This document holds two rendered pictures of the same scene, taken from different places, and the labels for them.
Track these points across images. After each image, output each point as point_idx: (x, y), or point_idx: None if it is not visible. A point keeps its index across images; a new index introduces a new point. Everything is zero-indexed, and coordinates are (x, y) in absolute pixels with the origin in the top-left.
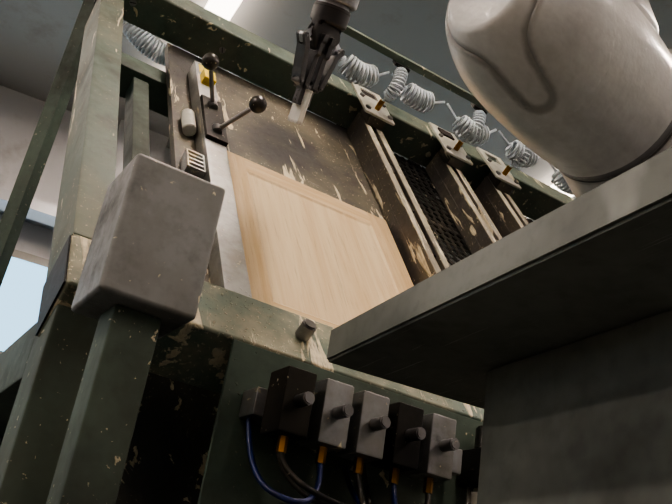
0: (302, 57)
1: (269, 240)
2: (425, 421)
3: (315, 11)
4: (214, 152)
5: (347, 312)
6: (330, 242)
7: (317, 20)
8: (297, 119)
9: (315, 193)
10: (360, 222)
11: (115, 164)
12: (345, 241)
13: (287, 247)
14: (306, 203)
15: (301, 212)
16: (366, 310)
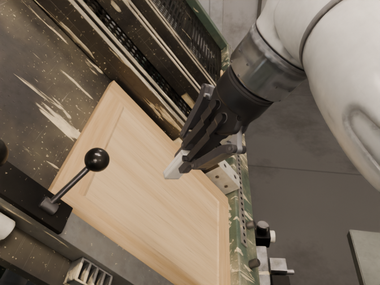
0: (222, 160)
1: (167, 251)
2: (281, 272)
3: (251, 113)
4: (86, 241)
5: (207, 232)
6: (152, 178)
7: (250, 121)
8: (179, 177)
9: (97, 128)
10: (121, 113)
11: None
12: (147, 159)
13: (169, 236)
14: (112, 155)
15: (126, 176)
16: (201, 212)
